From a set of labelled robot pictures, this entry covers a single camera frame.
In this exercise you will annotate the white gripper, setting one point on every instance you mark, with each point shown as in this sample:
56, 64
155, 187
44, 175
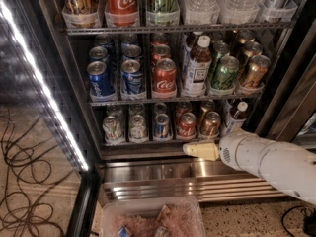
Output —
237, 151

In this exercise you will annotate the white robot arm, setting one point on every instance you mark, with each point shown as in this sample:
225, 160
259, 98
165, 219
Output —
287, 167

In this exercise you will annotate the front orange can bottom shelf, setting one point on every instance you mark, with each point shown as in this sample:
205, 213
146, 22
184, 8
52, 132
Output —
210, 124

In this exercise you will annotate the orange can shelf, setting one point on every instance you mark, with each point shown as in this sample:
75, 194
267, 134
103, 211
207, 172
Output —
210, 124
205, 107

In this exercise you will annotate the steel fridge base grille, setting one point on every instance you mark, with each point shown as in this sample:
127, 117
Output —
206, 181

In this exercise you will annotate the front red cola can bottom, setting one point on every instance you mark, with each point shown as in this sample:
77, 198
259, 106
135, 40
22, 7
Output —
187, 125

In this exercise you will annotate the rear orange can bottom shelf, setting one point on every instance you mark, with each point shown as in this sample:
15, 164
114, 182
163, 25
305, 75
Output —
205, 107

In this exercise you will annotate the tea bottle bottom shelf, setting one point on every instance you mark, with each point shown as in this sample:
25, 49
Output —
235, 118

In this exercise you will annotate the tea bottle shelf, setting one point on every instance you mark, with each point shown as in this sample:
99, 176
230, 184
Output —
197, 67
190, 42
235, 118

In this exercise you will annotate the front blue can bottom shelf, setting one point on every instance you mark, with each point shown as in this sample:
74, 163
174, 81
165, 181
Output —
161, 126

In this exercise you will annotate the blue can shelf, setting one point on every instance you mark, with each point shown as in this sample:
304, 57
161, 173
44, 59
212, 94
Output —
160, 108
161, 126

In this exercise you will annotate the rear red can bottom shelf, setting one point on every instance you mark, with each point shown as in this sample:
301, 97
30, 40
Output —
181, 108

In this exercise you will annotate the rear blue can bottom shelf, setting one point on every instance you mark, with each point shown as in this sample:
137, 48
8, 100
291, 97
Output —
160, 108

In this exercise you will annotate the front green can middle shelf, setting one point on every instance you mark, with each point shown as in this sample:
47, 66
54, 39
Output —
225, 73

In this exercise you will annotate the front white green can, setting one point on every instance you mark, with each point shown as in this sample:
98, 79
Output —
137, 127

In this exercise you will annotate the white green can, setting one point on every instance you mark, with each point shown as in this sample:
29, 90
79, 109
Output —
136, 109
137, 127

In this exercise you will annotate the rear white green can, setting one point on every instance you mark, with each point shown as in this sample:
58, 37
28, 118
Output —
136, 109

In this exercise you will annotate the front red coca-cola can middle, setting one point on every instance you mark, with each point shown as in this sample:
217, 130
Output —
164, 76

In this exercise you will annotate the front tea bottle middle shelf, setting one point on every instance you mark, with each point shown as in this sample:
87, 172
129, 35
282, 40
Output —
197, 67

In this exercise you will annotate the green can in bin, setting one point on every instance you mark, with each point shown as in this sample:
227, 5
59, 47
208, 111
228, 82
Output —
162, 232

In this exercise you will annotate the right closed fridge door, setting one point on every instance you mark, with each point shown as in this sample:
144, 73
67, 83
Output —
294, 102

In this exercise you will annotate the front white can far left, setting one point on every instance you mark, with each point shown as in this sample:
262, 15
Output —
112, 129

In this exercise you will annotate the front gold can middle shelf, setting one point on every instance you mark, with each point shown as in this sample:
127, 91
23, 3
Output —
256, 69

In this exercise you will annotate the rear white can far left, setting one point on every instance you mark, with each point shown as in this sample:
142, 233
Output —
115, 111

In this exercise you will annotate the front blue white pepsi can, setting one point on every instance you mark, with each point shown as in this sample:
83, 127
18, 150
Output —
131, 77

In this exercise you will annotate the blue white pepsi can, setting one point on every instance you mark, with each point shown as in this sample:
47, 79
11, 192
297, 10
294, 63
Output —
129, 39
131, 77
132, 52

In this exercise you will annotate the rear tea bottle middle shelf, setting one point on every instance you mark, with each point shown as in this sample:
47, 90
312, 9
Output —
190, 42

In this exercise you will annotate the rear green can middle shelf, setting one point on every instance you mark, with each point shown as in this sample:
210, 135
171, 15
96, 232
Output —
216, 37

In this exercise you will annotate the blue can in bin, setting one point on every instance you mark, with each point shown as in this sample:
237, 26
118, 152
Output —
123, 231

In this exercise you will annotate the rear gold can middle shelf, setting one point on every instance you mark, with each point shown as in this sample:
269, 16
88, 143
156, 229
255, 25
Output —
244, 36

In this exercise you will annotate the rear red coca-cola can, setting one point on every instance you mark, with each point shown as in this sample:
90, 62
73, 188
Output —
159, 38

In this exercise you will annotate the middle blue white pepsi can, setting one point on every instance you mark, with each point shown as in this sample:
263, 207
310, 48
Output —
132, 52

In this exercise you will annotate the front blue pepsi can left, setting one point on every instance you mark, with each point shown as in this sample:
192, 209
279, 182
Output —
100, 79

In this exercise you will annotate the rear blue white pepsi can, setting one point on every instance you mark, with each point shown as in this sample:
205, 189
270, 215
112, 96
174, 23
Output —
129, 39

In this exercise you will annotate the middle blue pepsi can left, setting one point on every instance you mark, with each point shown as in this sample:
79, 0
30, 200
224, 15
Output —
98, 53

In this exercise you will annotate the left water bottle top shelf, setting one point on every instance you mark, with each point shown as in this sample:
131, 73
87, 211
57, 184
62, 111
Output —
200, 12

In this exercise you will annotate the water bottle shelf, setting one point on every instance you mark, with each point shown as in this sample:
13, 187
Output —
200, 12
238, 12

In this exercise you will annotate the right water bottle top shelf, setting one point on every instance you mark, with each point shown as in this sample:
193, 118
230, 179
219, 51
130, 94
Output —
238, 12

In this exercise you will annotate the rear blue pepsi can left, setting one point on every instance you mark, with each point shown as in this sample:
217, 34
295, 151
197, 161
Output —
105, 41

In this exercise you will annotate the clear plastic bin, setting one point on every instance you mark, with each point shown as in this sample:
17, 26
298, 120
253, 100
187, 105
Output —
142, 217

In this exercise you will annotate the middle wire shelf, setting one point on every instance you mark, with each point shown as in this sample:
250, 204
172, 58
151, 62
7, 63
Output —
174, 100

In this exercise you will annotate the wire shelf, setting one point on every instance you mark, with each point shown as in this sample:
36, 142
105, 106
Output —
174, 100
177, 28

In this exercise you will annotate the top wire shelf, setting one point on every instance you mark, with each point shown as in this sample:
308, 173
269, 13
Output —
177, 28

